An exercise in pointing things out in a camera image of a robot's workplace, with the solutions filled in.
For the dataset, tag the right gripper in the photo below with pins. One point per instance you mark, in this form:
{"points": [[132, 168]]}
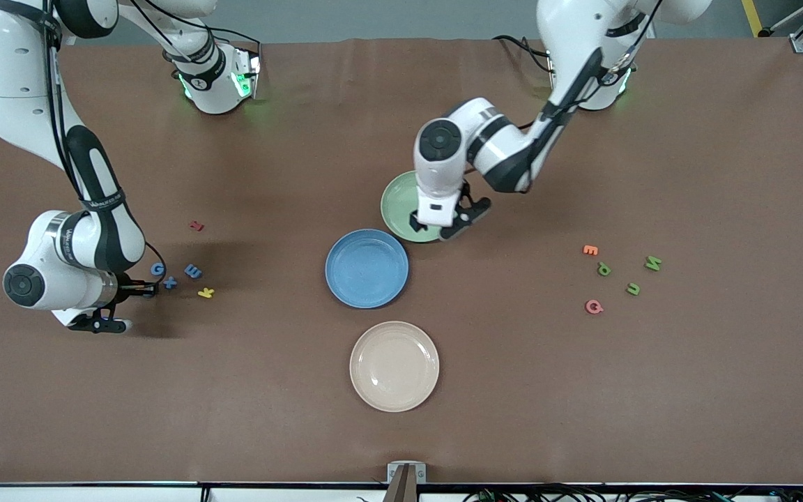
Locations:
{"points": [[127, 286]]}

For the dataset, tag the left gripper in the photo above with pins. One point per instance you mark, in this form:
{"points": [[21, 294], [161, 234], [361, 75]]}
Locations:
{"points": [[416, 220]]}

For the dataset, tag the blue letter G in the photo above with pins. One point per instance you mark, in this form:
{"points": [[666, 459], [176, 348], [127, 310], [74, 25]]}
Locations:
{"points": [[153, 269]]}

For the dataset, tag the blue letter M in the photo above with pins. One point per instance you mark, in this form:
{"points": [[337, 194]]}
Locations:
{"points": [[193, 271]]}

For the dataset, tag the green letter P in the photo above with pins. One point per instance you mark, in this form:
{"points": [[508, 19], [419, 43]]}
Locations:
{"points": [[603, 268]]}

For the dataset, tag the green letter U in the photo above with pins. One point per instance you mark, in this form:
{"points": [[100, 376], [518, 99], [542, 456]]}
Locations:
{"points": [[632, 292]]}

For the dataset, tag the green letter N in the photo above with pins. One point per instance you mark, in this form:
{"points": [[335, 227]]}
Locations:
{"points": [[653, 263]]}

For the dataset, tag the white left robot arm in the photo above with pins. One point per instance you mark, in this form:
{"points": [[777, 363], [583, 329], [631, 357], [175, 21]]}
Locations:
{"points": [[569, 28]]}

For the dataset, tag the green plate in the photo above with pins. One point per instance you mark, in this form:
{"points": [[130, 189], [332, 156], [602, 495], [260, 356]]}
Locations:
{"points": [[398, 206]]}

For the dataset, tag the blue letter X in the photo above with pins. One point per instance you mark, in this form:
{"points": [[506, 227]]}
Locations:
{"points": [[170, 282]]}

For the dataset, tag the yellow letter K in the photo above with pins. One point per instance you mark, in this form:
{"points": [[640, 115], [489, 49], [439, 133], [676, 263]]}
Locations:
{"points": [[205, 293]]}

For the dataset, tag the blue plate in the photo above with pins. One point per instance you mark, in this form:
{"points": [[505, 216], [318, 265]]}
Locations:
{"points": [[366, 268]]}

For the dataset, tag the beige plate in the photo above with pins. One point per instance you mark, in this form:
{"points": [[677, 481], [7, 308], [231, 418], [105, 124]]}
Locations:
{"points": [[394, 366]]}

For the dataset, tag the pink letter Q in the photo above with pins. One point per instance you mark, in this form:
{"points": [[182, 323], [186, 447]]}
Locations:
{"points": [[588, 307]]}

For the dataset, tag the white table edge strip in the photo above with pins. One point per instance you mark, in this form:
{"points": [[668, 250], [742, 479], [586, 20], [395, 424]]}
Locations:
{"points": [[95, 495]]}

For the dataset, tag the brown table cover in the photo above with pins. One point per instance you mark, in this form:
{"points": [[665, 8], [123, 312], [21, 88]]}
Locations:
{"points": [[583, 383]]}

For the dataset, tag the yellow floor tape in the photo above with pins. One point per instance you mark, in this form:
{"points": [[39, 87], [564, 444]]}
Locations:
{"points": [[752, 17]]}

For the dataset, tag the gray camera mount bracket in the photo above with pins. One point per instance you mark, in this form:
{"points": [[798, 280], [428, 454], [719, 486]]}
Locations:
{"points": [[406, 472]]}

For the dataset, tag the brown camera support post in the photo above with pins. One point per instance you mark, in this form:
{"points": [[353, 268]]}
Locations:
{"points": [[401, 491]]}

